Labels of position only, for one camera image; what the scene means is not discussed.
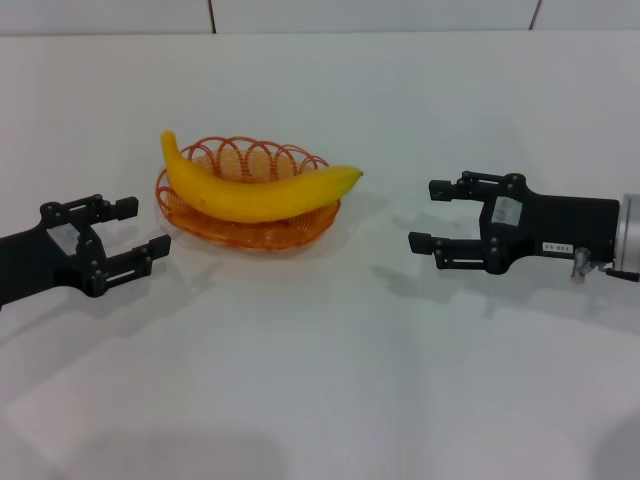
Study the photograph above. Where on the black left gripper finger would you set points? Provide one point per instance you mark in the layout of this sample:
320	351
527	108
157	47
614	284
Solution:
125	207
135	257

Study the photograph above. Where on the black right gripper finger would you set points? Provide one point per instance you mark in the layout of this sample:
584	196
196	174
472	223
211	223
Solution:
442	190
450	250

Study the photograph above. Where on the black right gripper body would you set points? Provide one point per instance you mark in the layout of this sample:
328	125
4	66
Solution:
560	225

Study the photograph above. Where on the yellow banana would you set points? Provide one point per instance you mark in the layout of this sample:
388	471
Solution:
250	200

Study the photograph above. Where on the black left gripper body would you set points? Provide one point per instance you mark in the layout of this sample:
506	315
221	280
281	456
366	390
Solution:
45	255

